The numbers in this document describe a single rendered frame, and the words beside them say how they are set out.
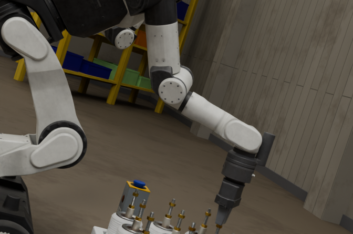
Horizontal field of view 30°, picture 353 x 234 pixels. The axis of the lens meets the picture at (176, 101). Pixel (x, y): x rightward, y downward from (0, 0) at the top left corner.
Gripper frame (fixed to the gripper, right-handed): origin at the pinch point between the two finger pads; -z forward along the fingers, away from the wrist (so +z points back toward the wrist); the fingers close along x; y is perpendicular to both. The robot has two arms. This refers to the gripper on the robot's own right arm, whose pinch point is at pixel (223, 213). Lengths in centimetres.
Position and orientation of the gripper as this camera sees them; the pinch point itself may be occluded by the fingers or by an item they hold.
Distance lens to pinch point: 193.1
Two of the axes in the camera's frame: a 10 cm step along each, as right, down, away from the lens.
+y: 9.0, 3.2, -3.1
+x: -3.1, -0.5, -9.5
